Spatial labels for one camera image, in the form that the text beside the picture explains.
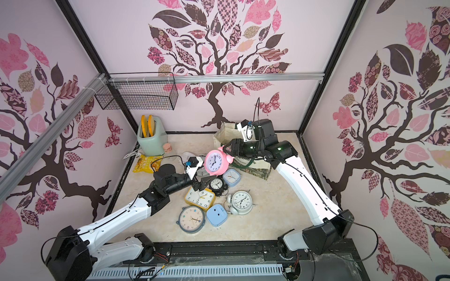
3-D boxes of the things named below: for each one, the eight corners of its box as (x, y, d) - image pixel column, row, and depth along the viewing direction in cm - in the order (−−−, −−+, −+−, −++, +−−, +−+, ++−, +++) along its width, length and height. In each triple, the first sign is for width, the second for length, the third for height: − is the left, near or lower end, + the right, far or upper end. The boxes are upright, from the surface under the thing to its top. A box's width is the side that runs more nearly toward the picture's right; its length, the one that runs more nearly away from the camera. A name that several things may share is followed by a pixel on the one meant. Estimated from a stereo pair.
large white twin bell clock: (227, 215, 85) (226, 212, 82) (227, 193, 92) (227, 190, 89) (255, 215, 85) (256, 212, 82) (253, 193, 92) (254, 190, 89)
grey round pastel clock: (175, 233, 80) (174, 232, 78) (180, 207, 88) (179, 205, 86) (204, 233, 80) (203, 232, 78) (206, 207, 88) (206, 205, 86)
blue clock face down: (206, 226, 81) (205, 225, 79) (207, 206, 88) (207, 204, 86) (226, 226, 81) (226, 225, 79) (227, 205, 88) (227, 204, 86)
